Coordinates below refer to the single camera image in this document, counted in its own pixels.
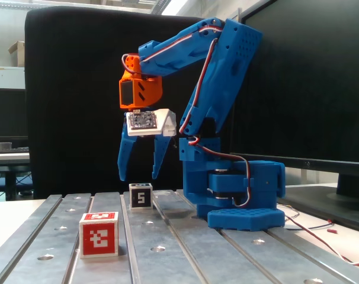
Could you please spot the grey tape roll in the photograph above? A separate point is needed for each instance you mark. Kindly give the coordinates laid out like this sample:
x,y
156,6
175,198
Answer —
x,y
3,145

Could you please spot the red cube with white pattern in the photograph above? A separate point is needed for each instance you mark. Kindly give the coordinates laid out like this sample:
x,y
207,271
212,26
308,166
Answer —
x,y
98,239

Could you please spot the black cube with number five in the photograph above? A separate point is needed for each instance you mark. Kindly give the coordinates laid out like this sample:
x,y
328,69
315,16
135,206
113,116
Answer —
x,y
141,198

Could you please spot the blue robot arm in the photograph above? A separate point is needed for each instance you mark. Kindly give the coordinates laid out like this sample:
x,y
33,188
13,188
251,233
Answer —
x,y
227,88

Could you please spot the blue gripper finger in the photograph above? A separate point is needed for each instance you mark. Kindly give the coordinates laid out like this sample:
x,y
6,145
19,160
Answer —
x,y
159,154
124,156

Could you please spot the small black background monitor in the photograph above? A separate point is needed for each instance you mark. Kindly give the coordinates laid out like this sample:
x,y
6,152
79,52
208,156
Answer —
x,y
9,115

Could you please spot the white camera mount with board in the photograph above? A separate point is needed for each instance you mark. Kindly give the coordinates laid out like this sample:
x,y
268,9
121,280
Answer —
x,y
167,121

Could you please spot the black office chair backrest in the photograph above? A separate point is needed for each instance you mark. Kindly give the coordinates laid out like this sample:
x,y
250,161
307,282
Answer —
x,y
78,88

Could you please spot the white background desk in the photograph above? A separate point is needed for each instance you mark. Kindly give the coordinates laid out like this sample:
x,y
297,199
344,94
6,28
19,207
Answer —
x,y
7,158

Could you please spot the brown cardboard box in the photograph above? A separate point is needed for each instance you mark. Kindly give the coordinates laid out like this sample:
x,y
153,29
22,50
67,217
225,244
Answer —
x,y
18,54

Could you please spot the aluminium slotted base plate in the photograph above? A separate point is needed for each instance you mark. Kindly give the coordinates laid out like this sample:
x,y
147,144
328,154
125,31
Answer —
x,y
167,260

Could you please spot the black Dell monitor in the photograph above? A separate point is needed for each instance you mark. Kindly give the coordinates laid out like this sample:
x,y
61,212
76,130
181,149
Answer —
x,y
315,88

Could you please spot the white cabinet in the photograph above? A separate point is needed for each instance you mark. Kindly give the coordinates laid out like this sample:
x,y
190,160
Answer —
x,y
9,77

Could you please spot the ceiling light fixture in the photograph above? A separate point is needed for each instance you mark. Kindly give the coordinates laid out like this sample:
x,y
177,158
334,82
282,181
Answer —
x,y
161,6

